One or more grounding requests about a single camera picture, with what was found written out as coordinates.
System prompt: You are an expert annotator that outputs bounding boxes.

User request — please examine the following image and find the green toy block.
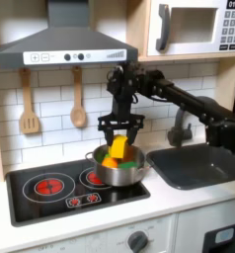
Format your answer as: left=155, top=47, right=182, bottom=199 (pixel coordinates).
left=117, top=160, right=139, bottom=170

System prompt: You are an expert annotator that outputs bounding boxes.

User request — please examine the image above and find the steel pot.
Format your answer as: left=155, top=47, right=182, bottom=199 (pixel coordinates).
left=85, top=143, right=154, bottom=188

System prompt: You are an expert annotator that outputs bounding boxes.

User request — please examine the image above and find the wooden spoon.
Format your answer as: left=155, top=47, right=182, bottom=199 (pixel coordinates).
left=69, top=65, right=88, bottom=129

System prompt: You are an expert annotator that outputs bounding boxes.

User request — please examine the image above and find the dark grey tap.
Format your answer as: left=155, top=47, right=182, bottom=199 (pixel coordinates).
left=166, top=104, right=194, bottom=148

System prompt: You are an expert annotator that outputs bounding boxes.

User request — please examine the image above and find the dark grey sink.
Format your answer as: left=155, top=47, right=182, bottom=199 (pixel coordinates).
left=145, top=142, right=235, bottom=192

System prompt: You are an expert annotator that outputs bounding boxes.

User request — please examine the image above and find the wooden slotted spatula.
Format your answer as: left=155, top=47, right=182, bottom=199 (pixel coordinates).
left=18, top=68, right=41, bottom=135

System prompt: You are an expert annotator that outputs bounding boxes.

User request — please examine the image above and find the grey range hood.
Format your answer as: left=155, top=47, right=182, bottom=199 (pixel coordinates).
left=0, top=0, right=139, bottom=70

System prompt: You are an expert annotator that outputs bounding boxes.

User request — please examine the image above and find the white toy microwave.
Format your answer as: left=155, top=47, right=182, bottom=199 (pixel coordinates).
left=146, top=0, right=235, bottom=57

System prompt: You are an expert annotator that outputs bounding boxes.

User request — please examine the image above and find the white oven control panel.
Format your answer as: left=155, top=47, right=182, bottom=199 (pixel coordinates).
left=10, top=212, right=177, bottom=253

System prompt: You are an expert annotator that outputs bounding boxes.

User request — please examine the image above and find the grey oven knob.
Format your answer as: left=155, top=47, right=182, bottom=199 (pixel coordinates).
left=126, top=229, right=150, bottom=253

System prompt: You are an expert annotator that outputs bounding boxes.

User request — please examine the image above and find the black toy stove top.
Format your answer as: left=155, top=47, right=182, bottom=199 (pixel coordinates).
left=5, top=157, right=152, bottom=228

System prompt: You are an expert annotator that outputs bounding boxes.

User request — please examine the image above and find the white cabinet door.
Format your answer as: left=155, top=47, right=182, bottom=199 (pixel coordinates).
left=173, top=197, right=235, bottom=253

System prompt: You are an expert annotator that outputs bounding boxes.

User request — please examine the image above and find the grey microwave handle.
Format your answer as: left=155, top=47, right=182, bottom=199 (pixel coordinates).
left=155, top=3, right=172, bottom=52

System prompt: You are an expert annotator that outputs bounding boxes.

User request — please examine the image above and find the black cabinet door handle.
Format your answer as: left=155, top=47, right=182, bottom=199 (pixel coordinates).
left=200, top=221, right=235, bottom=253

